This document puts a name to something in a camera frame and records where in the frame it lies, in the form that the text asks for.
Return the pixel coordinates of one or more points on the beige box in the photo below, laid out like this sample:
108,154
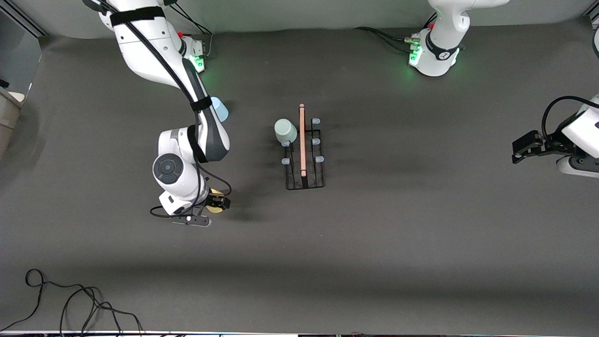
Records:
8,117

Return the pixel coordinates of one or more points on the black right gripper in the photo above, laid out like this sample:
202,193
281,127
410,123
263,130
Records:
218,202

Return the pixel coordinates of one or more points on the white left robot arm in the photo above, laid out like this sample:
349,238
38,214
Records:
440,42

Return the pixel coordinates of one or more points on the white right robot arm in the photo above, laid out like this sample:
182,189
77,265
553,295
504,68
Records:
149,51

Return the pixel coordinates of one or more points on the pale green plastic cup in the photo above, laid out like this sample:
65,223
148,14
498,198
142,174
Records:
284,130

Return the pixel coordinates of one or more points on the aluminium frame rail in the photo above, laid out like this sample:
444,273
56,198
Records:
594,18
23,18

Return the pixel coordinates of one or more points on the yellow plastic cup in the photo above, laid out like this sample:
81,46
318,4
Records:
214,209

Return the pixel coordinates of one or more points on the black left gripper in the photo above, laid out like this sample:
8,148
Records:
550,142

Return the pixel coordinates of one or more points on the light blue plastic cup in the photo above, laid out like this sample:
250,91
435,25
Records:
221,110

